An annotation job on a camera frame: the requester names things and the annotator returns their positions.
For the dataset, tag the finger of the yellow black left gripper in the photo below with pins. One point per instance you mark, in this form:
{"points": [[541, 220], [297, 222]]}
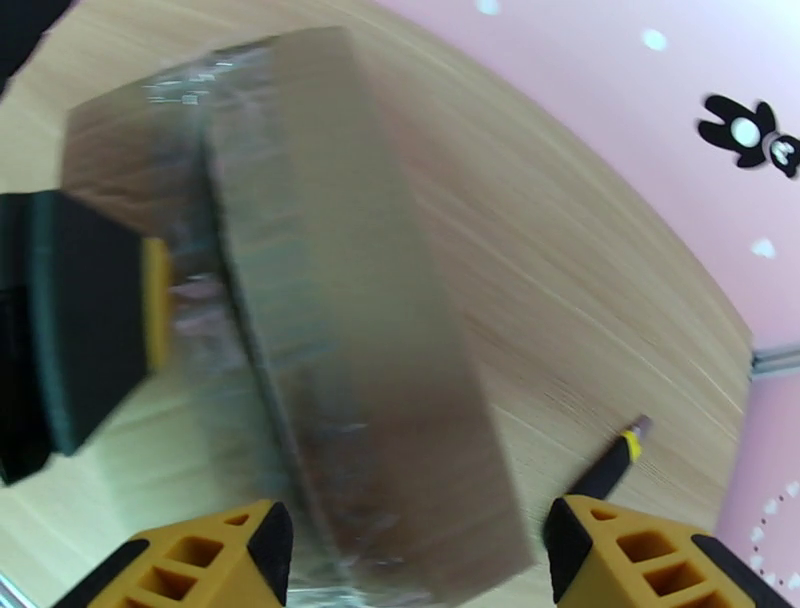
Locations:
{"points": [[94, 312]]}

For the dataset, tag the brown cardboard express box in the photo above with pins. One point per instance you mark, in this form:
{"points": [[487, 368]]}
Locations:
{"points": [[350, 281]]}

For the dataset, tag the aluminium corner post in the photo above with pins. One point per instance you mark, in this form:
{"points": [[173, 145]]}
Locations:
{"points": [[778, 364]]}

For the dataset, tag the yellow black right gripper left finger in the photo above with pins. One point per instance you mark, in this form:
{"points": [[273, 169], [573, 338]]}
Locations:
{"points": [[187, 562]]}

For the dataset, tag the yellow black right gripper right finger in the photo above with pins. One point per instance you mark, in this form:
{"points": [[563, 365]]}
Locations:
{"points": [[656, 562]]}

